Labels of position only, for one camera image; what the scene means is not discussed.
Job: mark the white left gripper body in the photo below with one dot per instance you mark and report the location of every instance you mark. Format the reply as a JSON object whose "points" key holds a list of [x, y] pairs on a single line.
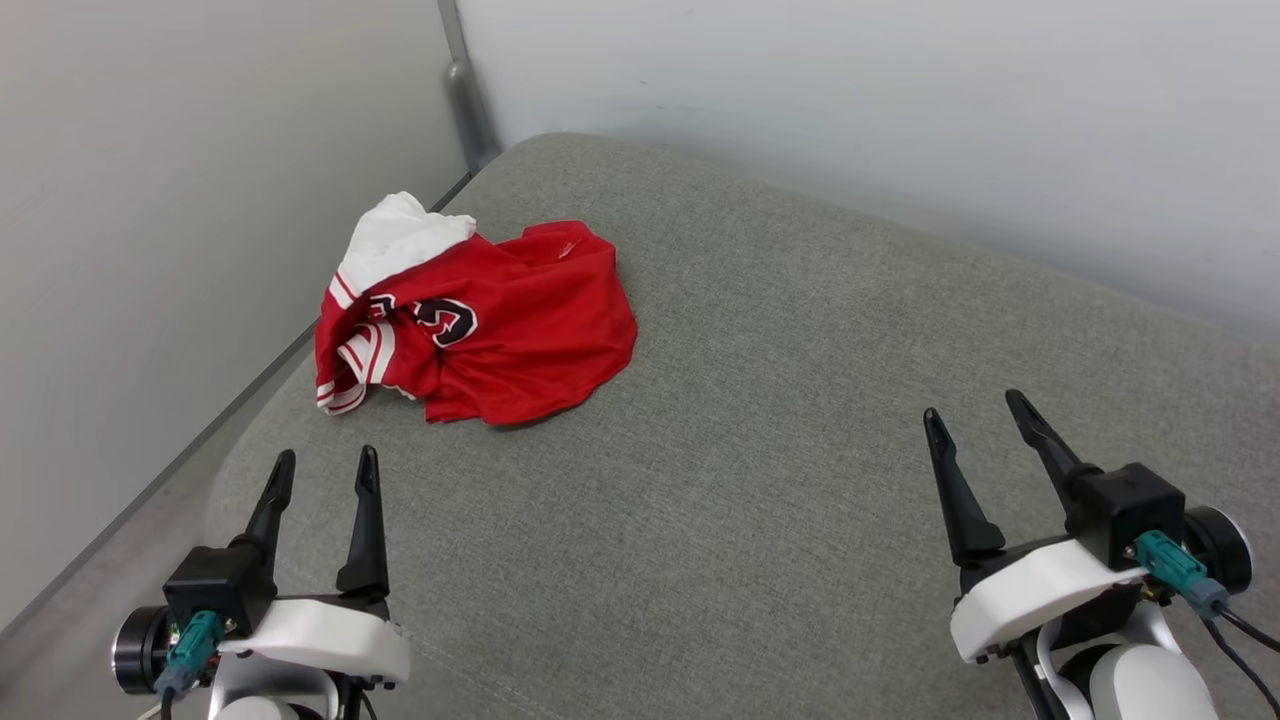
{"points": [[320, 640]]}

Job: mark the grey metal pipe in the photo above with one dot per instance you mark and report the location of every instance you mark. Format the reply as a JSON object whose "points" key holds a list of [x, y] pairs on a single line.
{"points": [[468, 95]]}

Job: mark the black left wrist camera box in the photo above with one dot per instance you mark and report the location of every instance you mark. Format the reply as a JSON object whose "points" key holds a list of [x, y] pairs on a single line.
{"points": [[215, 590]]}

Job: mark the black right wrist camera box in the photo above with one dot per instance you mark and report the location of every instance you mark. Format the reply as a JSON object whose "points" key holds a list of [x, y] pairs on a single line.
{"points": [[1130, 505]]}

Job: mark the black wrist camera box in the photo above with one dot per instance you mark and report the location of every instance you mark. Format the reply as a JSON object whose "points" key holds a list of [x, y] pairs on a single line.
{"points": [[215, 590], [1130, 505]]}

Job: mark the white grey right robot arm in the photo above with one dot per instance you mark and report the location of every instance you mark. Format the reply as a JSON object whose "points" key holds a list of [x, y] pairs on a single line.
{"points": [[1140, 680]]}

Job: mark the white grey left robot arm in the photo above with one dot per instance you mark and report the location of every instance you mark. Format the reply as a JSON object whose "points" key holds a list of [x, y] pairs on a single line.
{"points": [[260, 700]]}

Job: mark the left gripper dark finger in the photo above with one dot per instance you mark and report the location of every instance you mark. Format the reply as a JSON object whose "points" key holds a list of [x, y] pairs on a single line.
{"points": [[272, 510], [366, 540]]}

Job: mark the red and white basketball jersey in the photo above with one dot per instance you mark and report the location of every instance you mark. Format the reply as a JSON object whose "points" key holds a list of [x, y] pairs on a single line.
{"points": [[520, 330]]}

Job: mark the grey fabric sofa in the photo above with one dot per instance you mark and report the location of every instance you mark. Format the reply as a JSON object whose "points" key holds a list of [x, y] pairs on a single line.
{"points": [[800, 450]]}

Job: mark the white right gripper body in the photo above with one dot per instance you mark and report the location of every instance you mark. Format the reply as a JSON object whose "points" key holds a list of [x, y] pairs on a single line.
{"points": [[1030, 595]]}

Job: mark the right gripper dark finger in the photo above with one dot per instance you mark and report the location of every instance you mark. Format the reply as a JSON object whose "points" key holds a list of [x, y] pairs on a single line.
{"points": [[965, 510], [1050, 445]]}

